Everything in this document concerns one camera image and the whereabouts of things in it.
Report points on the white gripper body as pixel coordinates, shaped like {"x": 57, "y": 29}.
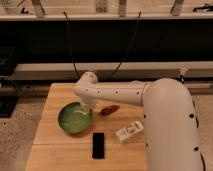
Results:
{"x": 87, "y": 106}

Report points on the green ceramic bowl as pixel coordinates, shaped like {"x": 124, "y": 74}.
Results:
{"x": 73, "y": 119}

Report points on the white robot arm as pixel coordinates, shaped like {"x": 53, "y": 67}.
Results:
{"x": 171, "y": 126}

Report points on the black smartphone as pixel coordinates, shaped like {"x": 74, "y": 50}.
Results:
{"x": 98, "y": 146}

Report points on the white plastic bottle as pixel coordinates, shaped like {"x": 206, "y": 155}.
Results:
{"x": 129, "y": 131}

